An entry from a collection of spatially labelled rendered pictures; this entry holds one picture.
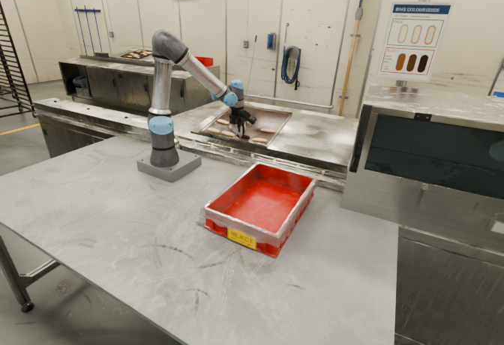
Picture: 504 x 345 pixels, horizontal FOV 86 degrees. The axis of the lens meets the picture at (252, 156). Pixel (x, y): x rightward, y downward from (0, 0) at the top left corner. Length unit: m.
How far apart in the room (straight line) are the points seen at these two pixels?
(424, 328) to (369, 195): 0.75
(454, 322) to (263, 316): 1.04
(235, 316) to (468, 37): 4.81
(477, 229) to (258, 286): 0.87
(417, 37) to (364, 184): 1.13
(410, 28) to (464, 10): 3.07
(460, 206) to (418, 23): 1.18
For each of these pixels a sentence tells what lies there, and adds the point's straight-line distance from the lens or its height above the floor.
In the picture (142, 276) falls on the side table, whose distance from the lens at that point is 1.00.
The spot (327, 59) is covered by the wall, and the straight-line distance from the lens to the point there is 5.11.
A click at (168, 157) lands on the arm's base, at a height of 0.93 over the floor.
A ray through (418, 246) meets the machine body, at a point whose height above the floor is 0.74.
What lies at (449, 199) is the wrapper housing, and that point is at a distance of 1.28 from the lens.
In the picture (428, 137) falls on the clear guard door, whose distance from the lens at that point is 1.17.
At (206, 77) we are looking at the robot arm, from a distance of 1.40.
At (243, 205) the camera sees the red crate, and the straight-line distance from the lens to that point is 1.23.
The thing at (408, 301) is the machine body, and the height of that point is 0.41.
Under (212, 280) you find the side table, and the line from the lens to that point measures 0.94.
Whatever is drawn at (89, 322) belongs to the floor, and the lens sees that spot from 2.01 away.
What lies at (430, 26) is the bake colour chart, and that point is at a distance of 2.08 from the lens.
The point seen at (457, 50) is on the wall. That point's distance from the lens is 5.11.
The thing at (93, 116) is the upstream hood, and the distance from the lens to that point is 2.28.
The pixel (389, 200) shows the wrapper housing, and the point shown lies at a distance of 1.27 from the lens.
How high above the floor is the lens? 1.55
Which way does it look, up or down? 26 degrees down
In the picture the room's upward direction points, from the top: 3 degrees clockwise
